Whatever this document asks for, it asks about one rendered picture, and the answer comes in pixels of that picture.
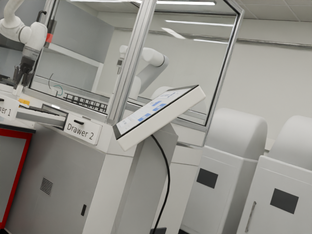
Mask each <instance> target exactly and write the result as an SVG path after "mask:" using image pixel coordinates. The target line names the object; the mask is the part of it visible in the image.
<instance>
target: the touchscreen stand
mask: <svg viewBox="0 0 312 234"><path fill-rule="evenodd" d="M152 135H153V136H154V137H155V138H156V139H157V141H158V142H159V144H160V146H161V147H162V149H163V151H164V153H165V156H166V158H167V161H168V165H169V167H170V164H171V160H172V157H173V154H174V151H175V148H176V144H177V140H178V135H175V134H172V133H169V132H165V131H162V130H158V131H156V132H155V133H153V134H152ZM167 174H168V170H167V166H166V162H165V159H164V157H163V154H162V152H161V150H160V148H159V147H158V145H157V144H156V142H155V140H154V139H153V138H152V137H151V136H149V137H147V138H146V139H144V140H142V141H141V142H140V143H138V144H137V147H136V151H135V153H134V157H133V160H132V163H131V167H130V170H129V174H128V177H127V180H126V184H125V187H124V190H123V194H122V197H121V200H120V203H119V207H118V210H117V214H116V217H115V220H114V223H113V227H112V230H111V233H110V234H150V230H151V227H152V224H153V220H154V217H155V214H156V210H157V207H158V204H159V201H160V197H161V194H162V191H163V187H164V184H165V181H166V177H167Z"/></svg>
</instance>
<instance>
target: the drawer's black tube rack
mask: <svg viewBox="0 0 312 234"><path fill-rule="evenodd" d="M29 108H30V110H33V111H39V112H41V113H48V114H52V115H55V116H59V115H58V114H56V113H53V112H51V111H48V110H45V109H42V108H38V107H33V106H29Z"/></svg>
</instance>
